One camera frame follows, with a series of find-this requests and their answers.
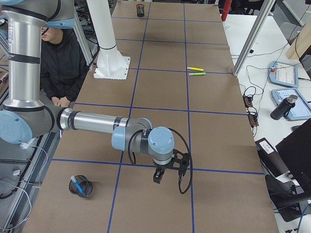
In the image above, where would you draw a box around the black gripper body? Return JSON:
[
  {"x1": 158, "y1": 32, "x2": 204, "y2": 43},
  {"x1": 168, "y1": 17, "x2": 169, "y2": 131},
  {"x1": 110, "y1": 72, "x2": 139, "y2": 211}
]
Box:
[{"x1": 155, "y1": 149, "x2": 190, "y2": 179}]

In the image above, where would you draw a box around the blue highlighter marker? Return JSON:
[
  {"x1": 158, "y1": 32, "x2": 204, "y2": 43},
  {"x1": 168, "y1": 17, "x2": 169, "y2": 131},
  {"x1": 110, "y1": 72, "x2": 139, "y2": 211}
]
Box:
[{"x1": 70, "y1": 175, "x2": 86, "y2": 197}]

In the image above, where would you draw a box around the black mesh pen cup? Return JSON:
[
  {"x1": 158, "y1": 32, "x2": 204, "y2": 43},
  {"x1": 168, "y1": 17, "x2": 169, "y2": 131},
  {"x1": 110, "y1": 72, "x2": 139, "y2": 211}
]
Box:
[
  {"x1": 136, "y1": 4, "x2": 145, "y2": 17},
  {"x1": 69, "y1": 175, "x2": 93, "y2": 198}
]

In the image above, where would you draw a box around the green highlighter marker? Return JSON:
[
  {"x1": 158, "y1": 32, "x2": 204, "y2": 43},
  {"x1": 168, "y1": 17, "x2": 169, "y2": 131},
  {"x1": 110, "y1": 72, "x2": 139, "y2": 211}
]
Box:
[{"x1": 188, "y1": 72, "x2": 206, "y2": 76}]

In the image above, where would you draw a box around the yellow highlighter marker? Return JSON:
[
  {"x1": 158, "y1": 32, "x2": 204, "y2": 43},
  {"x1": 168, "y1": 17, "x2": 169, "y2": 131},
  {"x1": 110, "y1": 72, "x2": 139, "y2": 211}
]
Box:
[{"x1": 187, "y1": 67, "x2": 204, "y2": 72}]

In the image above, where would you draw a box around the black water bottle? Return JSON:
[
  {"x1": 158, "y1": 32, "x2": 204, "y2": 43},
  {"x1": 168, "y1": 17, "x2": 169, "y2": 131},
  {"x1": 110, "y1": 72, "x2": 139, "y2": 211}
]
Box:
[{"x1": 270, "y1": 95, "x2": 298, "y2": 120}]

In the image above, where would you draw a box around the black monitor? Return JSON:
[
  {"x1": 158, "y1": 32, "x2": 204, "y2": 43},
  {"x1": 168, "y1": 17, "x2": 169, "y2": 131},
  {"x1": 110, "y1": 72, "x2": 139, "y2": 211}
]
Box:
[{"x1": 276, "y1": 119, "x2": 311, "y2": 190}]

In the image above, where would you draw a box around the robot teach pendant near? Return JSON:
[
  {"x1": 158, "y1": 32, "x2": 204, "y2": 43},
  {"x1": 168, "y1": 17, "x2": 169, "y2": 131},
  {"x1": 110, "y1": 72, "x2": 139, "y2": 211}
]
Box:
[{"x1": 270, "y1": 88, "x2": 311, "y2": 121}]

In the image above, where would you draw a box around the robot teach pendant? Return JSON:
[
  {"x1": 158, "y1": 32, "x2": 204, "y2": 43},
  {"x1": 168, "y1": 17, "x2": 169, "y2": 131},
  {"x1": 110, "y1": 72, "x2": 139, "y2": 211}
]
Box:
[
  {"x1": 269, "y1": 61, "x2": 298, "y2": 87},
  {"x1": 270, "y1": 88, "x2": 311, "y2": 121}
]

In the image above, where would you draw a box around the robot teach pendant far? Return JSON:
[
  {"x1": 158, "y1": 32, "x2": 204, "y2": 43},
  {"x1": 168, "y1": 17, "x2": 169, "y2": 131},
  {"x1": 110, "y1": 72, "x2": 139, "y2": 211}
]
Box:
[{"x1": 269, "y1": 61, "x2": 298, "y2": 87}]

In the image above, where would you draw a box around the white power strip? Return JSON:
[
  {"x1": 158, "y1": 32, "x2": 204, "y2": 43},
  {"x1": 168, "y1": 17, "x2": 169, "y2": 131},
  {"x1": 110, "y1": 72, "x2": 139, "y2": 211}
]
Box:
[{"x1": 19, "y1": 141, "x2": 34, "y2": 150}]

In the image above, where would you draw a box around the seated person in black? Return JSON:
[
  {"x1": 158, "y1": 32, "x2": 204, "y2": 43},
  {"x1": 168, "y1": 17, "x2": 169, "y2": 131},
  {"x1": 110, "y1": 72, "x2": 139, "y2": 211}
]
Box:
[{"x1": 40, "y1": 27, "x2": 89, "y2": 107}]

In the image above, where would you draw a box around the red cylinder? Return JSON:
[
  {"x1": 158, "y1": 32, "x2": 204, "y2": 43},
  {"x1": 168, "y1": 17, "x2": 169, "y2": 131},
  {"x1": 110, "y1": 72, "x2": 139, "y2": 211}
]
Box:
[{"x1": 221, "y1": 0, "x2": 232, "y2": 22}]

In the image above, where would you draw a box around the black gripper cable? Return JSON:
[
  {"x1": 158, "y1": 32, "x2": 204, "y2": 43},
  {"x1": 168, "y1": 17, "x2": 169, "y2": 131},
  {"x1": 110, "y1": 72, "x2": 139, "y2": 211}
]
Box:
[{"x1": 128, "y1": 128, "x2": 194, "y2": 195}]

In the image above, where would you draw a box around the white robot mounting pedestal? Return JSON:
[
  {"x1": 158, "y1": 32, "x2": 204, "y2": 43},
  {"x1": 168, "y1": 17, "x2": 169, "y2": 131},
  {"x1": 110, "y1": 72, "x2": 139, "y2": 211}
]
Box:
[{"x1": 87, "y1": 0, "x2": 131, "y2": 80}]

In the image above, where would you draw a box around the aluminium frame post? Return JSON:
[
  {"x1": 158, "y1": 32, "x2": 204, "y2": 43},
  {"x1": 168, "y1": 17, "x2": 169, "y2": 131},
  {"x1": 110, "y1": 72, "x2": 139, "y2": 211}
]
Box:
[{"x1": 232, "y1": 0, "x2": 276, "y2": 76}]

